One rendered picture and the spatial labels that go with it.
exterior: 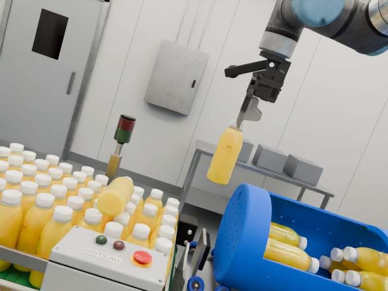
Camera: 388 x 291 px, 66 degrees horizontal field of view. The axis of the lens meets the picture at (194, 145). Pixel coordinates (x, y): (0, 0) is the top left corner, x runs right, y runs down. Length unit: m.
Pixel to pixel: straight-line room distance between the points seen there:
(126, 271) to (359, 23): 0.66
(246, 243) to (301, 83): 3.65
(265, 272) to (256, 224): 0.12
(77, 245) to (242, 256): 0.38
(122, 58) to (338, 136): 3.08
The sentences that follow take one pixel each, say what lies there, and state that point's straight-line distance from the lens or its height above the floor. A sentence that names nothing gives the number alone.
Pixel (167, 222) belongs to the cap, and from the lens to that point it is 0.83.
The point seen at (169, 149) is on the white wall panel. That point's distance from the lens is 4.12.
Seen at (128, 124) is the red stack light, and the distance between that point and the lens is 1.17.
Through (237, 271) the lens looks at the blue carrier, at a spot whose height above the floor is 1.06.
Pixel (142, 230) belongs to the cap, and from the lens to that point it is 0.74.
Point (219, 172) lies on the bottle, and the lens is 0.84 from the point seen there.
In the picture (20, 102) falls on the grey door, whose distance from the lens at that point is 4.62.
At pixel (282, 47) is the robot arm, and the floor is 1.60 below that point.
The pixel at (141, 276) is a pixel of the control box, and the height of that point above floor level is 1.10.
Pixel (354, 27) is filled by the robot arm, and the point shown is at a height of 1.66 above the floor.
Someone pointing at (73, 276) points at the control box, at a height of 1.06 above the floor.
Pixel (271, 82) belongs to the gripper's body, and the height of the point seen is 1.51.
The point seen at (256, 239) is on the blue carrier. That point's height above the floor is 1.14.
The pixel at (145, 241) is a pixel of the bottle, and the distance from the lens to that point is 0.76.
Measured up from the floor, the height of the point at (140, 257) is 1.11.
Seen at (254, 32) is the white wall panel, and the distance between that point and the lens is 4.19.
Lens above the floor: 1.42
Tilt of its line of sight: 9 degrees down
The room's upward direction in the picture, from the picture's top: 19 degrees clockwise
